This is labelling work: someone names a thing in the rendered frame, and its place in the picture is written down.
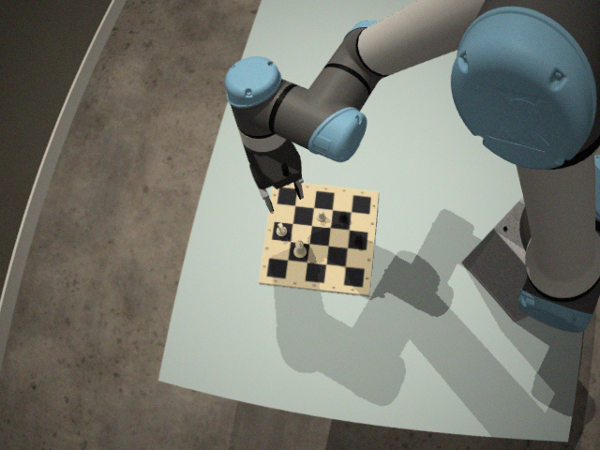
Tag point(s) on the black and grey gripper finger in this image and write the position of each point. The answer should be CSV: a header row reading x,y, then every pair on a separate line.
x,y
298,188
268,202

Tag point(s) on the white chess king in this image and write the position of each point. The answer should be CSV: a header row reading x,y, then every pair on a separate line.
x,y
300,251

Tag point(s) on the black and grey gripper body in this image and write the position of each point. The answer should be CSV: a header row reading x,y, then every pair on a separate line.
x,y
270,164

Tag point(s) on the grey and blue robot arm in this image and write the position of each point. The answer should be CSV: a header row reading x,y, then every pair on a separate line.
x,y
526,79

